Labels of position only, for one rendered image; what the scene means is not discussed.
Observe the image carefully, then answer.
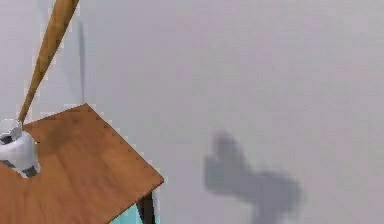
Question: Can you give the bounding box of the white vessel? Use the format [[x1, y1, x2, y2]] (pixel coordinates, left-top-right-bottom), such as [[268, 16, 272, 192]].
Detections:
[[0, 118, 42, 179]]

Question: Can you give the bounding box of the wooden baseball bat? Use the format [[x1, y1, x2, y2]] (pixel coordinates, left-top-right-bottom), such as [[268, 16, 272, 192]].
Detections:
[[17, 0, 81, 126]]

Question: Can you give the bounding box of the brown wooden table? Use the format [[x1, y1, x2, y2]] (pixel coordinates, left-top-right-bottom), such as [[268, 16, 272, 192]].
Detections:
[[0, 102, 165, 224]]

